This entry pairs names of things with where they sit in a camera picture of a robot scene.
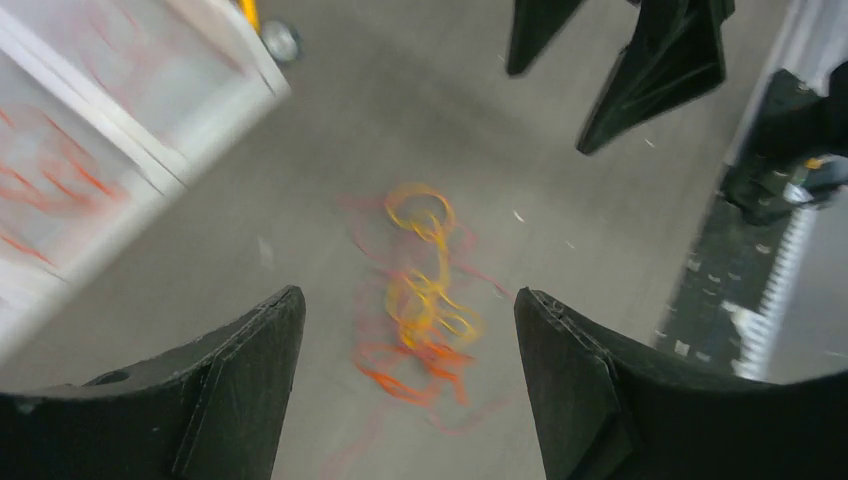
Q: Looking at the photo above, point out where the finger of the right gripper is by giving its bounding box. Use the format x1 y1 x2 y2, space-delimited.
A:
506 0 584 77
576 0 735 155

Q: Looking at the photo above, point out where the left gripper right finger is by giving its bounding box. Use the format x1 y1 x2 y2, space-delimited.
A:
514 288 847 479

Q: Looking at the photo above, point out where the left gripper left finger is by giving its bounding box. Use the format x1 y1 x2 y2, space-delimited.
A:
1 286 306 480

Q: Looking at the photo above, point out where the orange red cable pile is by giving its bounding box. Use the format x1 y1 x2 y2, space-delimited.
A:
331 182 525 439

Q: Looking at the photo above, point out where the small round token near bin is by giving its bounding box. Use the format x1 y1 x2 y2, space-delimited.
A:
260 20 301 65

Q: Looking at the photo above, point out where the white three-compartment bin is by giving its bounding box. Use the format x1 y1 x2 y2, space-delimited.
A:
1 1 290 356

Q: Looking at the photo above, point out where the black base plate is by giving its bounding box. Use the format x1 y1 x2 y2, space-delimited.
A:
654 142 816 381

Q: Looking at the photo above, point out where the yellow triangular plastic frame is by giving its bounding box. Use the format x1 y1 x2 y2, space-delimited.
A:
237 0 261 33

